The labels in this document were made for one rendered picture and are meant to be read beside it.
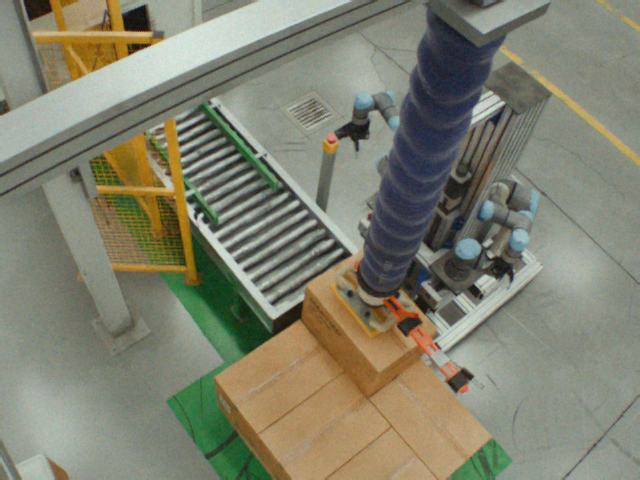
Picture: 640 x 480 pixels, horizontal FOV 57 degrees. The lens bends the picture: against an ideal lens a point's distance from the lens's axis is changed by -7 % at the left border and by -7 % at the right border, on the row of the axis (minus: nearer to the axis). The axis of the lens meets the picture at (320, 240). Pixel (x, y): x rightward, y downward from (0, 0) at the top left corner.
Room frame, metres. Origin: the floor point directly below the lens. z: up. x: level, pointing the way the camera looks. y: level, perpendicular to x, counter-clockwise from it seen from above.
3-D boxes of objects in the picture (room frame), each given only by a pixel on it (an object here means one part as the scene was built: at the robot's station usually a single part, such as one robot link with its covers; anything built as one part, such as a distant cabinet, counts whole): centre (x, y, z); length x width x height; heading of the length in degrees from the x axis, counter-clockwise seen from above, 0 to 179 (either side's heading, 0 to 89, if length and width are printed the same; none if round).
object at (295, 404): (1.09, -0.33, 0.34); 1.20 x 1.00 x 0.40; 47
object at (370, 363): (1.52, -0.32, 0.74); 0.60 x 0.40 x 0.40; 45
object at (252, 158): (3.01, 0.88, 0.60); 1.60 x 0.10 x 0.09; 47
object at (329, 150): (2.53, 0.03, 0.50); 0.07 x 0.07 x 1.00; 47
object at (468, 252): (1.76, -0.75, 1.20); 0.13 x 0.12 x 0.14; 73
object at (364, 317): (1.45, -0.24, 1.08); 0.34 x 0.10 x 0.05; 44
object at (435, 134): (1.51, -0.31, 2.22); 0.24 x 0.24 x 1.25
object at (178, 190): (1.94, 1.18, 1.05); 0.87 x 0.10 x 2.10; 99
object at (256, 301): (2.34, 1.03, 0.50); 2.31 x 0.05 x 0.19; 47
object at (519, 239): (1.44, -0.78, 1.82); 0.09 x 0.08 x 0.11; 163
